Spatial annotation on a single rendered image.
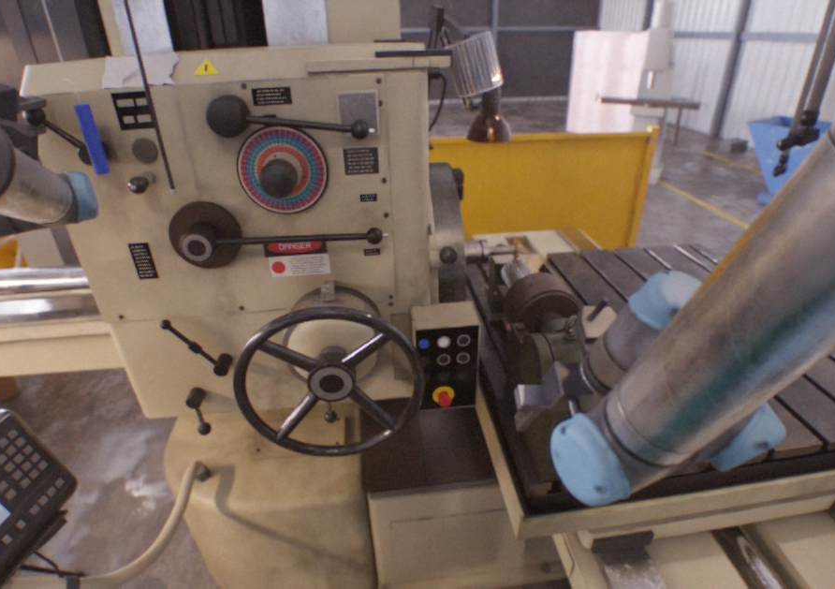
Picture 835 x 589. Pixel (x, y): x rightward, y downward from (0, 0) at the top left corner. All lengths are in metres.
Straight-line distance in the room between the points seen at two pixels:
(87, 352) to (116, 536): 1.14
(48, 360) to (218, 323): 0.76
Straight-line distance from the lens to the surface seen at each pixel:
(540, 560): 2.14
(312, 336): 1.01
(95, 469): 3.00
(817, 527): 1.78
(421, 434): 1.78
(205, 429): 1.34
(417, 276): 1.08
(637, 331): 0.54
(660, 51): 6.92
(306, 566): 1.96
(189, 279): 1.13
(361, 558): 1.93
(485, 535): 1.89
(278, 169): 0.90
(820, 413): 1.66
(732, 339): 0.31
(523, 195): 3.73
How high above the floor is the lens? 1.90
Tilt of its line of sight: 29 degrees down
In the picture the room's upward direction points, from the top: 1 degrees counter-clockwise
